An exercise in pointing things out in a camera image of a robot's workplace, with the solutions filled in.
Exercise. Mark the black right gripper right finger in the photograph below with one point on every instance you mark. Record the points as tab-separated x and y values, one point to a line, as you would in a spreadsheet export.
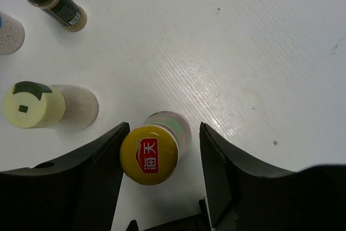
246	193

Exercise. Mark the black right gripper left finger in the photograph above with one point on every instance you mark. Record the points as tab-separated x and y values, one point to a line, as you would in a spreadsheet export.
76	191

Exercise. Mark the yellow-capped red sauce bottle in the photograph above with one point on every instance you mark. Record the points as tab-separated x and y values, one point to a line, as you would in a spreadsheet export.
150	153

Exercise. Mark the black condiment organizer rack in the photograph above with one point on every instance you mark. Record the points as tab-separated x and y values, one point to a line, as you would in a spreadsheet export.
198	222

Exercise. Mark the cream-lidded seasoning shaker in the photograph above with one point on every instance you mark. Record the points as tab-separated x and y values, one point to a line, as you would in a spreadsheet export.
30	105

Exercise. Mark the blue-labelled white granule jar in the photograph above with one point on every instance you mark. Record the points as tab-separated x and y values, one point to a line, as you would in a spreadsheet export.
12	34

